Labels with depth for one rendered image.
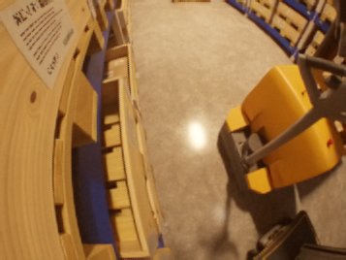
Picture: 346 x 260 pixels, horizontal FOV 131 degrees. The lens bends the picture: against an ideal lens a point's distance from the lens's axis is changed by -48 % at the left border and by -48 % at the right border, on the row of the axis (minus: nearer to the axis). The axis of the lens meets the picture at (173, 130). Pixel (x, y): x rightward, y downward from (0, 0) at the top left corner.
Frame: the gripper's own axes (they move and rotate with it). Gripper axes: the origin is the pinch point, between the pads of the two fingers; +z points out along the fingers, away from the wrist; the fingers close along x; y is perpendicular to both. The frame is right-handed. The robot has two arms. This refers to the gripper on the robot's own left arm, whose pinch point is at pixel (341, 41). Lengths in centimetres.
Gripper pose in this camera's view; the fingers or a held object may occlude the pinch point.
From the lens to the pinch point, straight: 47.4
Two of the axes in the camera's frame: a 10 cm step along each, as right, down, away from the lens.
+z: 5.7, 4.1, 7.1
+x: 5.3, -8.5, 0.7
